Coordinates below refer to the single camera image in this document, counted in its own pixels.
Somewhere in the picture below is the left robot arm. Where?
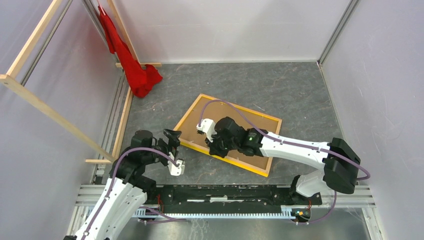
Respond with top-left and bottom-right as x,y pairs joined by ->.
64,129 -> 184,240

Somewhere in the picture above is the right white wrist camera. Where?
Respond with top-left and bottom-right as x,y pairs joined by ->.
196,118 -> 216,135

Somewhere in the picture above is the red cloth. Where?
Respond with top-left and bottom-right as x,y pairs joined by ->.
98,5 -> 163,98

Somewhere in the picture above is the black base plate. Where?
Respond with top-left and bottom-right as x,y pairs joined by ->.
145,184 -> 323,214

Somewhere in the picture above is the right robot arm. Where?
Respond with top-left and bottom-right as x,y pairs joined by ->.
196,117 -> 361,204

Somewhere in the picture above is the aluminium rail base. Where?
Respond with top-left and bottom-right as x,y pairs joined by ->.
64,184 -> 385,240

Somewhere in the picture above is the yellow picture frame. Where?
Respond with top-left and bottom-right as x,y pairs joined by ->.
174,93 -> 283,177

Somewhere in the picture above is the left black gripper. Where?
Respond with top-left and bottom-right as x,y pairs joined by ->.
143,128 -> 182,166

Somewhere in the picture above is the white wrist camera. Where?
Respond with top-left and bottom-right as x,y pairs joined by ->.
168,158 -> 185,176
196,118 -> 216,135

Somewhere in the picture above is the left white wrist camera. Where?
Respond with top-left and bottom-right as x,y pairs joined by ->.
168,158 -> 185,176

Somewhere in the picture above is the wooden rack frame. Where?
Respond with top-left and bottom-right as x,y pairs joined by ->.
0,0 -> 163,166

